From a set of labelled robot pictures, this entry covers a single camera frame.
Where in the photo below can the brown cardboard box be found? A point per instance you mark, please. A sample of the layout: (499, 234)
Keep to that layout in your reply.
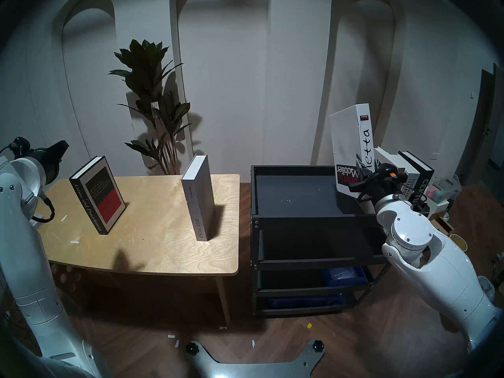
(443, 223)

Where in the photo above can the yellow paper bucket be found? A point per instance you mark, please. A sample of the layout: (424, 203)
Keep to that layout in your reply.
(460, 241)

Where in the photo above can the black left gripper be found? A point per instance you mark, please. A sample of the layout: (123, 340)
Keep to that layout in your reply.
(45, 164)

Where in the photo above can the dark green potted plant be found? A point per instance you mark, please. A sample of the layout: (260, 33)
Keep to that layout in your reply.
(145, 74)

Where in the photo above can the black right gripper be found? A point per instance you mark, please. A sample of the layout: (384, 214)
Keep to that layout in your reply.
(378, 184)

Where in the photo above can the white Design Hotels yearbook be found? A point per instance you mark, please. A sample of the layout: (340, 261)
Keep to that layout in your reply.
(411, 176)

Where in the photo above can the white Welcome book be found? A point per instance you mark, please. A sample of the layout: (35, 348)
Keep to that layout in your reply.
(388, 158)

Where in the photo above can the black Century book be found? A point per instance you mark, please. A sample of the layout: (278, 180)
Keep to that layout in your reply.
(423, 176)

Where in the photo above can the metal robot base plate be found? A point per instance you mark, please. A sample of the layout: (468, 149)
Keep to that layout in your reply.
(252, 369)

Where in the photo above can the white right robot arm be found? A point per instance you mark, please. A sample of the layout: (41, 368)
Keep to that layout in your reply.
(441, 271)

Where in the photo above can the white Arietta book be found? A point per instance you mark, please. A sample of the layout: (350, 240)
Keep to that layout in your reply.
(346, 145)

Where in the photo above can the grey Special Issue book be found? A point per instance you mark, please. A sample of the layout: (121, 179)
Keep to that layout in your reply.
(199, 200)

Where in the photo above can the light wooden table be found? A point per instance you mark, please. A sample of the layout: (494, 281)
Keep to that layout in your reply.
(169, 255)

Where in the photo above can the dark room door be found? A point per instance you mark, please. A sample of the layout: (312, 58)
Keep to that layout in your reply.
(482, 125)

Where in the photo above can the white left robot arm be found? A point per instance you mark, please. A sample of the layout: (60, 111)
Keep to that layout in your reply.
(23, 255)

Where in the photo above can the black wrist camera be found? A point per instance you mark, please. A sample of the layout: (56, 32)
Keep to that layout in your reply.
(395, 178)
(19, 144)

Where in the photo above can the black Crime and Punishment book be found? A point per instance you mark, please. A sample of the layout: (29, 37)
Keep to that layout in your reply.
(98, 192)

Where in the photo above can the black base knob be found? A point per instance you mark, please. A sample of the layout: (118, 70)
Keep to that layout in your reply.
(317, 345)
(191, 348)

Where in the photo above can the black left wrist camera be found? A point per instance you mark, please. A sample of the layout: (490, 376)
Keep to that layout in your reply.
(19, 144)

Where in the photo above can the black metal shelf cart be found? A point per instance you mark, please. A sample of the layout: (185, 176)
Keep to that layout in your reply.
(299, 196)

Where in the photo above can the clear plastic storage box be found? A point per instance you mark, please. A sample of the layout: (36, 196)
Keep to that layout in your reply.
(445, 188)

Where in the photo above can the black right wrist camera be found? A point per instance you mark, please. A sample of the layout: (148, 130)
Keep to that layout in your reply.
(395, 178)

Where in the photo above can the blue plastic bin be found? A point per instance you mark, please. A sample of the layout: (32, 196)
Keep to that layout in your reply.
(348, 275)

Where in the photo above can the white square box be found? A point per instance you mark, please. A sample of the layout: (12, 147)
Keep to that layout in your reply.
(437, 206)

